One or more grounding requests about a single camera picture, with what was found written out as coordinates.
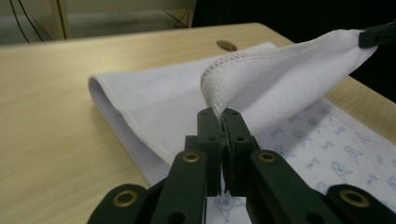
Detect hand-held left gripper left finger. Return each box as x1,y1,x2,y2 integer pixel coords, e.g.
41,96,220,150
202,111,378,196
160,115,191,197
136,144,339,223
185,107,224,198

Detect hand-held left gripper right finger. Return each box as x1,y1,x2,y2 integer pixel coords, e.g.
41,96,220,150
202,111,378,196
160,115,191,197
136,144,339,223
222,107,261,198

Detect white printed towel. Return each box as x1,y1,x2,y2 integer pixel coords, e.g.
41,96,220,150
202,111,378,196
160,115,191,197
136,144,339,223
88,28,396,224

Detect round table cable hole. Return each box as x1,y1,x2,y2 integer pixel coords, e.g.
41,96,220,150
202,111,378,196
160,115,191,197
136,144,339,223
216,39,239,52

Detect tangled black floor cables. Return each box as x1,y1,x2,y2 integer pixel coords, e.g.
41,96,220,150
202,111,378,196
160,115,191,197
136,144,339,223
162,7,196,30

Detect black hanging cable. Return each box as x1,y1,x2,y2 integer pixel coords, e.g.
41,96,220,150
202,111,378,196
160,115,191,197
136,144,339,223
8,0,31,44
18,0,45,43

